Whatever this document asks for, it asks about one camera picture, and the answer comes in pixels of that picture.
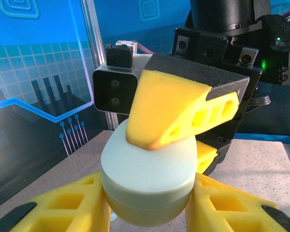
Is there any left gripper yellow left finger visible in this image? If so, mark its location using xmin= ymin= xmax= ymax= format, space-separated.
xmin=0 ymin=172 xmax=112 ymax=232

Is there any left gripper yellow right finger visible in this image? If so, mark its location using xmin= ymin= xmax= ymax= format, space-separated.
xmin=185 ymin=173 xmax=290 ymax=232

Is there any white earbud charging case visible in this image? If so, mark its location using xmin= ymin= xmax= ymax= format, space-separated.
xmin=100 ymin=118 xmax=198 ymax=227

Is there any grey flat ribbon cable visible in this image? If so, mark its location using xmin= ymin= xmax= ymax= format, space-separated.
xmin=247 ymin=95 xmax=272 ymax=112

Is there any aluminium frame post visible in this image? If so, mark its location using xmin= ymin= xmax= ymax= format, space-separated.
xmin=81 ymin=0 xmax=118 ymax=131

